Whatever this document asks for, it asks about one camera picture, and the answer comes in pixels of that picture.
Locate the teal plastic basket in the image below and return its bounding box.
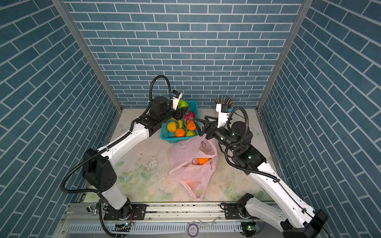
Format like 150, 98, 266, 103
161, 100, 199, 143

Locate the right corner aluminium post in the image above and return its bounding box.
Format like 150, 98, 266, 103
257, 0, 313, 112

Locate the corner aluminium post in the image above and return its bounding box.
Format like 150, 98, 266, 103
52, 0, 123, 113
257, 0, 313, 112

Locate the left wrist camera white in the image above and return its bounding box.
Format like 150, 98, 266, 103
172, 90, 183, 110

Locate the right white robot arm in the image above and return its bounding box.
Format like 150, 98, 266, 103
195, 116, 328, 238

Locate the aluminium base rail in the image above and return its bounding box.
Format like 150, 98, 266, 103
59, 201, 310, 231

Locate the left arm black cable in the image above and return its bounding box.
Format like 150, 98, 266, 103
60, 75, 173, 194

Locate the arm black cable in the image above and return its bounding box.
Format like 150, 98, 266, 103
224, 106, 280, 182
60, 75, 173, 194

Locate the yellow lemon fruit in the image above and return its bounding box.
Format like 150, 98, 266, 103
167, 121, 178, 133

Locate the green pepper fruit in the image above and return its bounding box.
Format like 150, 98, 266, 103
186, 131, 196, 137

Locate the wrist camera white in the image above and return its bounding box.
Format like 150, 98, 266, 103
172, 90, 183, 110
216, 104, 232, 128

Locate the orange tangerine fruit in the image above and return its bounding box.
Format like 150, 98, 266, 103
175, 129, 186, 138

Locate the left corner aluminium post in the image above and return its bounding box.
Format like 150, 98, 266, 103
52, 0, 123, 113

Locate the small green lime fruit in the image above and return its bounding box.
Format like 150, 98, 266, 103
178, 99, 188, 109

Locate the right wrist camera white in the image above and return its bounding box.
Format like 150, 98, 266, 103
216, 104, 232, 128

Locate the red dragon fruit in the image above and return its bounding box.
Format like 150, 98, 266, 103
184, 111, 196, 123

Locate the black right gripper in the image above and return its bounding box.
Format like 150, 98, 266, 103
195, 114, 240, 155

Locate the pink plastic bag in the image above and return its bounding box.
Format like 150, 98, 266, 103
168, 135, 219, 201

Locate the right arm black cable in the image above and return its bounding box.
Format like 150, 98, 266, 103
224, 106, 280, 182

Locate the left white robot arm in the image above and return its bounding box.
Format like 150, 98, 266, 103
82, 90, 186, 211

